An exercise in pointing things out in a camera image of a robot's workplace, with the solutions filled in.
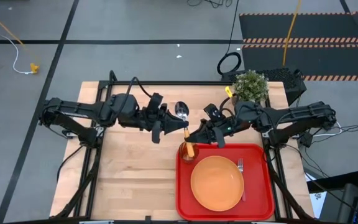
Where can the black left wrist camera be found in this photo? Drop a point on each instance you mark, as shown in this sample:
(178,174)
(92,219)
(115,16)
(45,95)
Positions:
(156,100)

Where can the white paper sheet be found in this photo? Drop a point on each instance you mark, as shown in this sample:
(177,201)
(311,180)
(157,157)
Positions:
(317,200)

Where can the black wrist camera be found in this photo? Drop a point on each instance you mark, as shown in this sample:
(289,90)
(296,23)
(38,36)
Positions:
(156,100)
(211,111)

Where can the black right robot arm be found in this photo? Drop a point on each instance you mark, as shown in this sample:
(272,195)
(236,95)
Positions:
(306,113)

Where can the red plastic tray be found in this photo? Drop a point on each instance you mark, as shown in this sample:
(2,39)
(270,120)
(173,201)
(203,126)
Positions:
(259,186)

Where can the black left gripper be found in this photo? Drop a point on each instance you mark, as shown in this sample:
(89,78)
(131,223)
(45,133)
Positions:
(154,119)

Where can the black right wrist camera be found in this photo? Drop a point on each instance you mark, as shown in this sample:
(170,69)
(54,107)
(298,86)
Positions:
(211,111)

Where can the black mat hazard stripes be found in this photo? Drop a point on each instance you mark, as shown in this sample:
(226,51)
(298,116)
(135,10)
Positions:
(322,62)
(306,26)

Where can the orange plate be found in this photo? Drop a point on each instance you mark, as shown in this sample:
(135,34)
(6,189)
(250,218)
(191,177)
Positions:
(217,183)

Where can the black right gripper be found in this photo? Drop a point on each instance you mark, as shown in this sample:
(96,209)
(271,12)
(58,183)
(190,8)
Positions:
(224,127)

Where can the amber faceted plastic cup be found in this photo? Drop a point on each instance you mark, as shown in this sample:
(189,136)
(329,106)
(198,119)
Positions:
(183,155)

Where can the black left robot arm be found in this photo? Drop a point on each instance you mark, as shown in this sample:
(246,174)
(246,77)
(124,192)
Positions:
(73,107)

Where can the green plant in ribbed pot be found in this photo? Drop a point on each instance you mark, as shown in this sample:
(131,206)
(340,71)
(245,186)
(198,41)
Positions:
(250,85)

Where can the small yellow tag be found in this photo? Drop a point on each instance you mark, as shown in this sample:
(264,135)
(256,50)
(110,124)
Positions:
(228,91)

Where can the black metal table frame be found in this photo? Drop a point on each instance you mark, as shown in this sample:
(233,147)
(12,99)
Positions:
(166,83)

